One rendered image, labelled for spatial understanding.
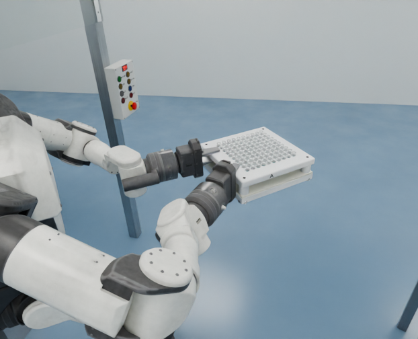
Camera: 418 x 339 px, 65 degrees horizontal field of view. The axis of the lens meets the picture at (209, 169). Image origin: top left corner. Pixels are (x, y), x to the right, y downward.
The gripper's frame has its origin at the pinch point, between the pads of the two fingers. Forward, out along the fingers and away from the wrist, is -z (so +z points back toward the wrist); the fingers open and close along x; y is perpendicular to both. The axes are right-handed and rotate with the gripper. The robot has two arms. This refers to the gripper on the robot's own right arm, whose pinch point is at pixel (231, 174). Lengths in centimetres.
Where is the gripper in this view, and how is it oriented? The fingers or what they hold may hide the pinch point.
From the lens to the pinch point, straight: 89.4
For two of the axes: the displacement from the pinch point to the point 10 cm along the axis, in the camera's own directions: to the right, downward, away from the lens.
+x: 0.5, 8.4, 5.4
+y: 8.7, 2.4, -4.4
